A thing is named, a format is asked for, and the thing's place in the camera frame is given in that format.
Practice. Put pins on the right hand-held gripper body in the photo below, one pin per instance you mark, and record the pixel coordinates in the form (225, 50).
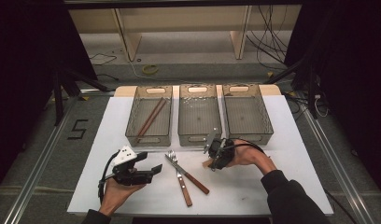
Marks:
(221, 151)

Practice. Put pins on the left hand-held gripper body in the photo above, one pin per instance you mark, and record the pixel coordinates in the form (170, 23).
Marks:
(129, 174)

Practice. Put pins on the smoky clear plastic bin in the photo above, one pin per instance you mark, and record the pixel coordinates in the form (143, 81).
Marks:
(247, 118)
(148, 124)
(199, 121)

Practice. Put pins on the brown wooden chopstick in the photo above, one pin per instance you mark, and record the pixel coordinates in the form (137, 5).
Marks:
(155, 118)
(151, 116)

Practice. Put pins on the person's left hand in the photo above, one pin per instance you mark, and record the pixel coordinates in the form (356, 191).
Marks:
(117, 194)

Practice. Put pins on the person's right hand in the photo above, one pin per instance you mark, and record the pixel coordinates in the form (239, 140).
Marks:
(251, 157)

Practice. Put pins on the yellow tape roll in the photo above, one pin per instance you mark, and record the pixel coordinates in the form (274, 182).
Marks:
(144, 70)

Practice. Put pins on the black tripod stand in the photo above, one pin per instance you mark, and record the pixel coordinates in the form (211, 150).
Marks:
(59, 93)

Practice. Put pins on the black metal stand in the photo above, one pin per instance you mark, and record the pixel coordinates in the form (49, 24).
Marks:
(311, 90)

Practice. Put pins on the beige wooden shelf unit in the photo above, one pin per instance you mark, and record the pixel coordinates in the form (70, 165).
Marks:
(132, 37)

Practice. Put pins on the black curtain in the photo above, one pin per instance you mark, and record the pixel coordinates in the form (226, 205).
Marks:
(30, 77)
(356, 77)

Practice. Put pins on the aluminium floor rail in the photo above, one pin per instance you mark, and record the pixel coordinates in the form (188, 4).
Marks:
(338, 168)
(39, 161)

